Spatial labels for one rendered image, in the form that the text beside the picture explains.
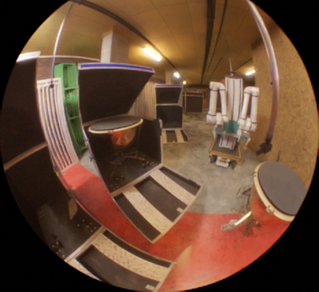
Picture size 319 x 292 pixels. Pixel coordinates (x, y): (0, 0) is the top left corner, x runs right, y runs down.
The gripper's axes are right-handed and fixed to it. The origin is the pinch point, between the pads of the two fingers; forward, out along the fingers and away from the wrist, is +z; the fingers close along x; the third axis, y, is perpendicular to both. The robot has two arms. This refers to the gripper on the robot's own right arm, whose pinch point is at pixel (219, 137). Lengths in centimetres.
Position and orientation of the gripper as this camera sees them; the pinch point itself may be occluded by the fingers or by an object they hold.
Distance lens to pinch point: 149.8
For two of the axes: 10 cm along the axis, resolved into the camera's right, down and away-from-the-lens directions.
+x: -8.7, -0.3, 4.9
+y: 4.9, 0.9, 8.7
